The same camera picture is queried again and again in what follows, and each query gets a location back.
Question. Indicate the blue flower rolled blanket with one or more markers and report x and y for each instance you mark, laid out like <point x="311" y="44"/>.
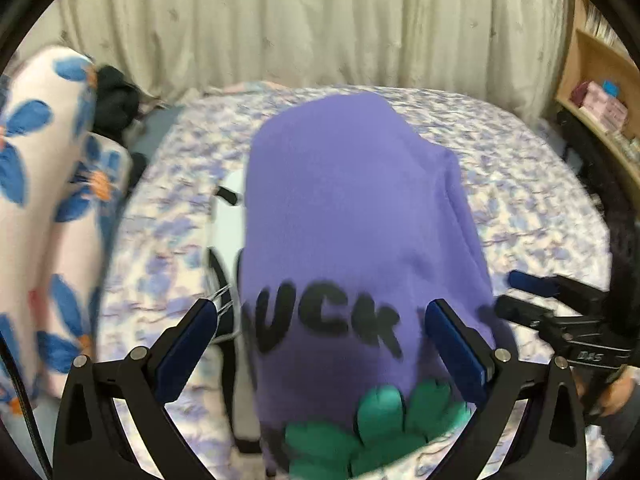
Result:
<point x="45" y="200"/>

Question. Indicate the purple zip hoodie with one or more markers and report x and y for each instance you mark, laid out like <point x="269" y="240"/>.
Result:
<point x="350" y="220"/>

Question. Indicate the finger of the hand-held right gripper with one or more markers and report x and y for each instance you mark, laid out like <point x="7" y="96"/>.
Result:
<point x="520" y="310"/>
<point x="530" y="282"/>

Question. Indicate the black clothes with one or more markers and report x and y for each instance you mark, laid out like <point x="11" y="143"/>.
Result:
<point x="117" y="105"/>

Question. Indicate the black bag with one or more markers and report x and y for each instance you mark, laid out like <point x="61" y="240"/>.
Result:
<point x="610" y="200"/>

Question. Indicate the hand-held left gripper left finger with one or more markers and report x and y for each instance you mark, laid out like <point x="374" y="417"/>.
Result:
<point x="192" y="335"/>

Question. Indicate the person's right hand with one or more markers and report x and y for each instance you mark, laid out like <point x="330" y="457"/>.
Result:
<point x="622" y="390"/>

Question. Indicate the person's right forearm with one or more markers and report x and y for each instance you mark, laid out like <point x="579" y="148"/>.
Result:
<point x="622" y="430"/>

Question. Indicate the wooden bookshelf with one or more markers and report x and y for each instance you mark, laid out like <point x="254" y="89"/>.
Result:
<point x="600" y="60"/>

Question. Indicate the bed with purple floral sheet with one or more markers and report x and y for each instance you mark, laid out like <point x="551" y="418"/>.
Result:
<point x="525" y="200"/>

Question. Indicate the stack of pink boxes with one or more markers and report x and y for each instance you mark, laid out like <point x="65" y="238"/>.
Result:
<point x="602" y="105"/>

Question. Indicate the black and white printed garment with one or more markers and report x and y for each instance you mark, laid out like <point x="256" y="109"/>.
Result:
<point x="227" y="220"/>

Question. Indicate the cream curtain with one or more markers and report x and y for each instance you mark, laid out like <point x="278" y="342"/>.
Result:
<point x="310" y="25"/>

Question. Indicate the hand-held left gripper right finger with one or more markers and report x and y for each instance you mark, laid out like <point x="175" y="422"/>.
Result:
<point x="455" y="347"/>

